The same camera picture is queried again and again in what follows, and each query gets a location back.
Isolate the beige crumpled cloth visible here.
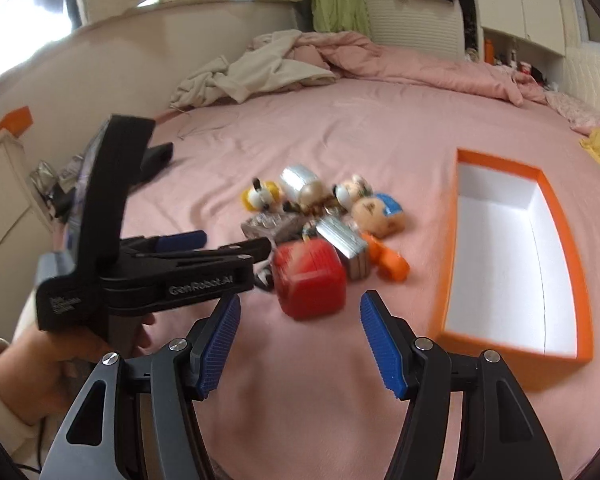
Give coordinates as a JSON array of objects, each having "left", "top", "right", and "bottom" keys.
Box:
[{"left": 170, "top": 30, "right": 338, "bottom": 110}]

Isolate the cream padded bed surround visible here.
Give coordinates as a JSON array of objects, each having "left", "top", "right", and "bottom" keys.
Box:
[{"left": 0, "top": 0, "right": 306, "bottom": 146}]

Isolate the person's left hand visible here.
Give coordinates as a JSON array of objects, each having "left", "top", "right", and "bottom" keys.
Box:
[{"left": 0, "top": 310, "right": 156, "bottom": 426}]

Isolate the orange cardboard box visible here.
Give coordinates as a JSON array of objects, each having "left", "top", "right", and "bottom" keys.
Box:
[{"left": 437, "top": 147, "right": 595, "bottom": 363}]

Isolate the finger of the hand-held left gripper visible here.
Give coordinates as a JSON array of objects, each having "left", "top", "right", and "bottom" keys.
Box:
[
  {"left": 177, "top": 236, "right": 272, "bottom": 273},
  {"left": 122, "top": 230, "right": 208, "bottom": 257}
]

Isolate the brown small box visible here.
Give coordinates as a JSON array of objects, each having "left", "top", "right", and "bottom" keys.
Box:
[{"left": 241, "top": 212, "right": 301, "bottom": 243}]

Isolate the pink bed sheet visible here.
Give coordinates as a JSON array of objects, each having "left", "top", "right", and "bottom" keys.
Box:
[{"left": 25, "top": 67, "right": 600, "bottom": 480}]

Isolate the silver foil packet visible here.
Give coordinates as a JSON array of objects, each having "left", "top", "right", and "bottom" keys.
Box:
[{"left": 29, "top": 160, "right": 56, "bottom": 193}]

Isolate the pink floral cloth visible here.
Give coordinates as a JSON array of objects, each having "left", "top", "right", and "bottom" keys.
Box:
[{"left": 545, "top": 91, "right": 600, "bottom": 136}]

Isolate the pink duvet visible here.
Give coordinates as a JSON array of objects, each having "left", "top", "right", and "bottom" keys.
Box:
[{"left": 290, "top": 30, "right": 548, "bottom": 106}]

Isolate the white louvred door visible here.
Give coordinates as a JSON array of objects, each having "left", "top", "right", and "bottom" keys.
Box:
[{"left": 365, "top": 0, "right": 468, "bottom": 58}]

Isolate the white tufted headboard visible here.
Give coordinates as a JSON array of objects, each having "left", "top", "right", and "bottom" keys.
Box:
[{"left": 562, "top": 42, "right": 600, "bottom": 121}]

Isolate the orange plastic toy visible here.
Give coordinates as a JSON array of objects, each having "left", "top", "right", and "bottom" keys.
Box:
[{"left": 362, "top": 232, "right": 411, "bottom": 282}]

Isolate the orange box lid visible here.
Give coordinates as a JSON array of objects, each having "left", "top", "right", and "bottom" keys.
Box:
[{"left": 0, "top": 106, "right": 33, "bottom": 136}]

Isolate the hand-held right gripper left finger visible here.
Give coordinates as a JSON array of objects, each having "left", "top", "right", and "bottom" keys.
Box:
[{"left": 39, "top": 292, "right": 242, "bottom": 480}]

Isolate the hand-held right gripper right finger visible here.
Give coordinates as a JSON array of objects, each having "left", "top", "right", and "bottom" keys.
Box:
[{"left": 360, "top": 290, "right": 563, "bottom": 480}]

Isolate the silver toy suitcase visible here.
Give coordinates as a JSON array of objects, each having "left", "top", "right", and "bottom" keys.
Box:
[{"left": 316, "top": 217, "right": 370, "bottom": 281}]

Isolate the black flat case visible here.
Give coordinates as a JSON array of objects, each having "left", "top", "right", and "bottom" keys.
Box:
[{"left": 130, "top": 142, "right": 174, "bottom": 193}]

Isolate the yellow and white toy figure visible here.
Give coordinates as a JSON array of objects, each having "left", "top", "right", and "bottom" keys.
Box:
[{"left": 245, "top": 177, "right": 283, "bottom": 213}]

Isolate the silver cylindrical jar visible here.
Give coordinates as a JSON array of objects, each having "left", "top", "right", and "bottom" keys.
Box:
[{"left": 280, "top": 164, "right": 327, "bottom": 211}]

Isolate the tan figurine with blue cap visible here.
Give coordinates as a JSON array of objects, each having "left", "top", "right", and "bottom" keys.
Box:
[{"left": 352, "top": 194, "right": 406, "bottom": 238}]

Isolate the red cube toy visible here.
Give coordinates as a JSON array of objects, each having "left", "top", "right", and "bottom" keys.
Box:
[{"left": 272, "top": 240, "right": 348, "bottom": 320}]

